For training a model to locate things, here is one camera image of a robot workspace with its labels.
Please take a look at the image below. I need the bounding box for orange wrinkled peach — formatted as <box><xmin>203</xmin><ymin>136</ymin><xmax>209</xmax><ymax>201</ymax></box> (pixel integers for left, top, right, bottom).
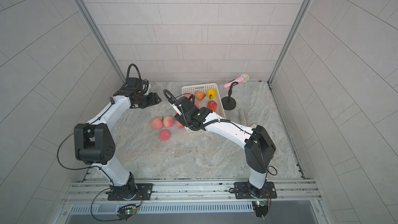
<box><xmin>194</xmin><ymin>91</ymin><xmax>206</xmax><ymax>101</ymax></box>

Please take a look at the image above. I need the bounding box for red orange peach bottom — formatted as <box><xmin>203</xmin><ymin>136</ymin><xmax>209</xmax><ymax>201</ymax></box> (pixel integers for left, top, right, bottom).
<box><xmin>207</xmin><ymin>101</ymin><xmax>218</xmax><ymax>112</ymax></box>

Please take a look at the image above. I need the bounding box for white perforated plastic basket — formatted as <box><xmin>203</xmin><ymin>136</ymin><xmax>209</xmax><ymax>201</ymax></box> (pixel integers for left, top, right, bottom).
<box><xmin>179</xmin><ymin>83</ymin><xmax>231</xmax><ymax>136</ymax></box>

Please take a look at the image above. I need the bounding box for dark pink peach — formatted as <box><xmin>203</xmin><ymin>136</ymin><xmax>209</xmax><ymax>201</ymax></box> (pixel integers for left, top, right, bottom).
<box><xmin>159</xmin><ymin>130</ymin><xmax>171</xmax><ymax>141</ymax></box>

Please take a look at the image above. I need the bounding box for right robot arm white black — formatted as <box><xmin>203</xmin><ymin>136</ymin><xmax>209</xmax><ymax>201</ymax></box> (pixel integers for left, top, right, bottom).
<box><xmin>163</xmin><ymin>89</ymin><xmax>276</xmax><ymax>199</ymax></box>

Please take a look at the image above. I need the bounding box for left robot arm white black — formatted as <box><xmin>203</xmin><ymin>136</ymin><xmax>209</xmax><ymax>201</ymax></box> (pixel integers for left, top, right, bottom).
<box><xmin>72</xmin><ymin>76</ymin><xmax>161</xmax><ymax>201</ymax></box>

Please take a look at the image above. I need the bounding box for pink toy microphone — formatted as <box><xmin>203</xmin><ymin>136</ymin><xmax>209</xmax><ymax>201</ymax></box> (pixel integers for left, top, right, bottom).
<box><xmin>223</xmin><ymin>74</ymin><xmax>249</xmax><ymax>89</ymax></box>

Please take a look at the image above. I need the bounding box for white ventilation grille strip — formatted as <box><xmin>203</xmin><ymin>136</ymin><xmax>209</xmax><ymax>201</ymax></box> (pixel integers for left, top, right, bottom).
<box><xmin>69</xmin><ymin>202</ymin><xmax>254</xmax><ymax>216</ymax></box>

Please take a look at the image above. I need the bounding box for right circuit board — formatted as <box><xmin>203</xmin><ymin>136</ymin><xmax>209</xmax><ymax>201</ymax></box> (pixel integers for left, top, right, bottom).
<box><xmin>252</xmin><ymin>201</ymin><xmax>270</xmax><ymax>218</ymax></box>

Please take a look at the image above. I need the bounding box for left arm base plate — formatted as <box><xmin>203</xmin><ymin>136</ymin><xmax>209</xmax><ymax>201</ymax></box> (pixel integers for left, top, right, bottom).
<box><xmin>106</xmin><ymin>183</ymin><xmax>153</xmax><ymax>201</ymax></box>

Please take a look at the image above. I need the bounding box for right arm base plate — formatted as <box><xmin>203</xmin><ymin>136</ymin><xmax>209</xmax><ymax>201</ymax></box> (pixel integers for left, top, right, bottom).
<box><xmin>229</xmin><ymin>181</ymin><xmax>277</xmax><ymax>199</ymax></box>

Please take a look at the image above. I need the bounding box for aluminium mounting rail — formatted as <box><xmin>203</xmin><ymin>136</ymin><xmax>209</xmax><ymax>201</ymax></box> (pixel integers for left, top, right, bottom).
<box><xmin>61</xmin><ymin>178</ymin><xmax>321</xmax><ymax>204</ymax></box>

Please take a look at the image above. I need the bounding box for left circuit board with cable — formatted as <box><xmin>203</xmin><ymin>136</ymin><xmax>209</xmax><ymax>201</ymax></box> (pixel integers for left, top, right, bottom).
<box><xmin>90</xmin><ymin>188</ymin><xmax>144</xmax><ymax>222</ymax></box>

